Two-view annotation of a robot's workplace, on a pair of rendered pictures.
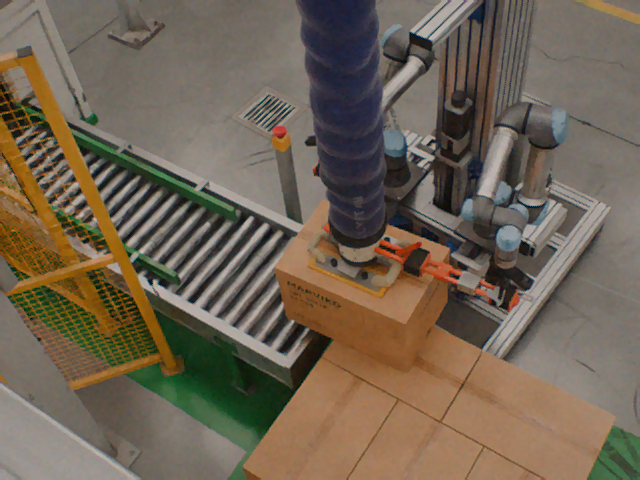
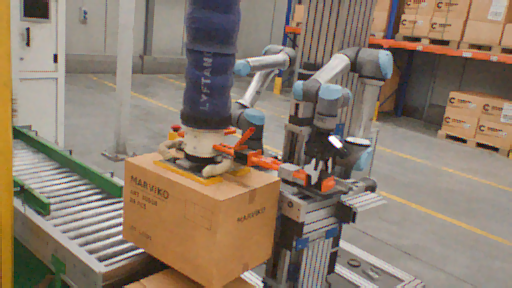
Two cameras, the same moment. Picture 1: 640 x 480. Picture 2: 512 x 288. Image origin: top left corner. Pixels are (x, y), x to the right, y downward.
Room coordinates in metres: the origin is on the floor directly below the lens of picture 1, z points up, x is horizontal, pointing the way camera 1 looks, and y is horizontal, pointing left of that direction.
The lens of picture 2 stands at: (-0.07, -0.38, 1.76)
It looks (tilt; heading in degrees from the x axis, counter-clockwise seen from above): 15 degrees down; 0
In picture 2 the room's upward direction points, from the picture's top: 7 degrees clockwise
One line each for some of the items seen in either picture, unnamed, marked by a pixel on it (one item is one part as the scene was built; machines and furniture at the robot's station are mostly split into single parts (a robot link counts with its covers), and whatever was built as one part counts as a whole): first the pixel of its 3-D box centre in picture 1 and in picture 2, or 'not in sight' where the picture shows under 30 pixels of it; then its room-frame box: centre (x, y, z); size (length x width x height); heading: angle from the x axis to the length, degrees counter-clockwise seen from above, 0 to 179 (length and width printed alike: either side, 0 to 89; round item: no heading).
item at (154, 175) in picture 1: (124, 153); (64, 155); (3.17, 0.98, 0.60); 1.60 x 0.10 x 0.09; 50
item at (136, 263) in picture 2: (330, 312); (164, 252); (1.99, -0.02, 0.58); 0.70 x 0.03 x 0.06; 140
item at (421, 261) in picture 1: (416, 261); (247, 155); (1.77, -0.37, 1.20); 0.10 x 0.08 x 0.06; 143
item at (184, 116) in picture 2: (358, 219); (206, 115); (1.92, -0.17, 1.31); 0.23 x 0.23 x 0.04
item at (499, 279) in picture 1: (501, 270); (320, 142); (1.58, -0.63, 1.34); 0.09 x 0.08 x 0.12; 53
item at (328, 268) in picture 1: (349, 270); (187, 167); (1.85, -0.11, 1.09); 0.34 x 0.10 x 0.05; 53
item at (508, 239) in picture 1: (507, 242); (329, 100); (1.58, -0.64, 1.50); 0.09 x 0.08 x 0.11; 151
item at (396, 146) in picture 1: (392, 148); (252, 122); (2.37, -0.37, 1.20); 0.13 x 0.12 x 0.14; 43
